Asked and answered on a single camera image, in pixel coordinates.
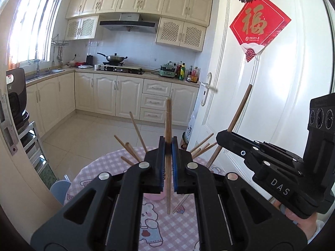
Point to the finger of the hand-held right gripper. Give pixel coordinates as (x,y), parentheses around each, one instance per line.
(233,142)
(282,158)

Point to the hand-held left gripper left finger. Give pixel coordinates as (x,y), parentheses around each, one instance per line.
(162,162)

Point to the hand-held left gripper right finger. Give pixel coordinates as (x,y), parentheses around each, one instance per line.
(174,162)

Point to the wooden chopstick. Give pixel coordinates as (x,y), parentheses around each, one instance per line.
(119,140)
(212,146)
(183,201)
(169,120)
(137,132)
(127,160)
(205,140)
(239,107)
(201,149)
(132,149)

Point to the pink cup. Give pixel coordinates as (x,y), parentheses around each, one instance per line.
(153,197)

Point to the hanging kitchen utensils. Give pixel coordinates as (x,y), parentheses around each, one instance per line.
(59,52)

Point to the person's right hand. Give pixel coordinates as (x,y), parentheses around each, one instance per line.
(301,222)

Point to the white printed bag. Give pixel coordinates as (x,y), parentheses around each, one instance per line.
(191,130)

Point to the pink checkered tablecloth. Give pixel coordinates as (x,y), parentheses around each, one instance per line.
(167,230)

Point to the row of condiment bottles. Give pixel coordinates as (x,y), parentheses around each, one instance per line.
(188,74)

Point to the cream base kitchen cabinets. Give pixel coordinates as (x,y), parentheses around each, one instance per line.
(104,94)

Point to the green countertop appliance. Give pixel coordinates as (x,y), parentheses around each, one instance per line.
(167,70)

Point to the gas stove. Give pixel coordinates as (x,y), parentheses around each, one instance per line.
(120,69)

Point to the light blue stool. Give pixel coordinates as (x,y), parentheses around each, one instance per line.
(60,190)

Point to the dark wok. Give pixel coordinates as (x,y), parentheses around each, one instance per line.
(113,57)

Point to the red diamond paper decoration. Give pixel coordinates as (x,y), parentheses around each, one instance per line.
(257,23)

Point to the black jar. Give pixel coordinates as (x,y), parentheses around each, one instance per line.
(90,60)

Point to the red and white bowl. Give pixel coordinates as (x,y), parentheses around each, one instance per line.
(79,64)

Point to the white metal rack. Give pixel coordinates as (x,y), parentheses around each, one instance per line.
(31,146)

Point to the range hood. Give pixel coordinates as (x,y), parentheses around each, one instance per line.
(128,24)

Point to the steel kitchen sink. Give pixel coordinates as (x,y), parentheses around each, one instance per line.
(44,74)

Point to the metal sink faucet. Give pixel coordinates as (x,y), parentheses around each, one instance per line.
(37,62)

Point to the black kitchen appliance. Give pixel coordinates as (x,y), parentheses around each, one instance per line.
(17,94)

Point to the kitchen window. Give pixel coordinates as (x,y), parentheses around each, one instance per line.
(31,23)

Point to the cream wall kitchen cabinets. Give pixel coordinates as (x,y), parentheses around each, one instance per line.
(144,2)

